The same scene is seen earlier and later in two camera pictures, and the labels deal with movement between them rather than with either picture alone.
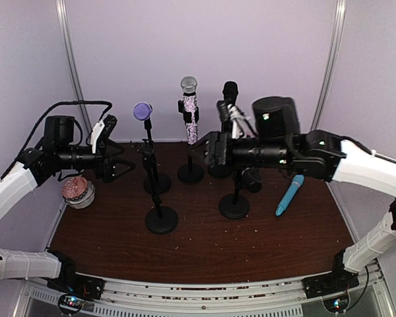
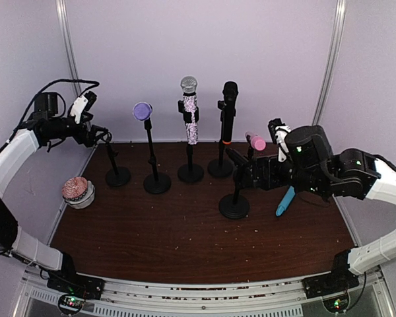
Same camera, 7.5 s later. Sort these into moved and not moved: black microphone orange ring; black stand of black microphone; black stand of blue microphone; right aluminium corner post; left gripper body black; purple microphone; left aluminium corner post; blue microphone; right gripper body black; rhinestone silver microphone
Moved: right gripper body black; left gripper body black; black stand of blue microphone
Not moved: left aluminium corner post; black microphone orange ring; black stand of black microphone; purple microphone; rhinestone silver microphone; blue microphone; right aluminium corner post
